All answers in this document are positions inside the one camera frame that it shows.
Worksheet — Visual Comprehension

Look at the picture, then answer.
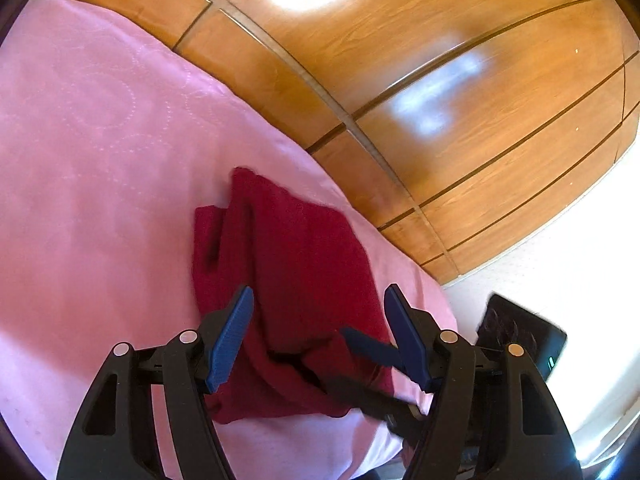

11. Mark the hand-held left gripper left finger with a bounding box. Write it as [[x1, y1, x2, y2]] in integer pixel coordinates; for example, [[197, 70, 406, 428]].
[[56, 285, 255, 480]]

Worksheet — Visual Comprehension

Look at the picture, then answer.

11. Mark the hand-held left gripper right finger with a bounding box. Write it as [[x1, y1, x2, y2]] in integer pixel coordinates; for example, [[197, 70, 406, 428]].
[[384, 284, 583, 480]]

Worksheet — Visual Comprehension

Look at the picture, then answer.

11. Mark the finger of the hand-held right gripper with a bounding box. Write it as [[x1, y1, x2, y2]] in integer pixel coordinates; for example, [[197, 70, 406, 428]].
[[320, 375, 432, 450], [340, 326, 402, 368]]

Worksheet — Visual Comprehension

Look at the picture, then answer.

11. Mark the red long-sleeve shirt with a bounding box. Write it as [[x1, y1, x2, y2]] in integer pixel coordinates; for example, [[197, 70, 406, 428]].
[[194, 166, 431, 423]]

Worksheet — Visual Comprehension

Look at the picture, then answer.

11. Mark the pink blanket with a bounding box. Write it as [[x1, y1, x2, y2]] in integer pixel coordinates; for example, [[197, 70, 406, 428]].
[[0, 0, 458, 480]]

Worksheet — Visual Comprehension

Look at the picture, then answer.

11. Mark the wooden wardrobe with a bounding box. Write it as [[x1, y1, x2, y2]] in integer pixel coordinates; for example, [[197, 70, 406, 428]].
[[70, 0, 640, 286]]

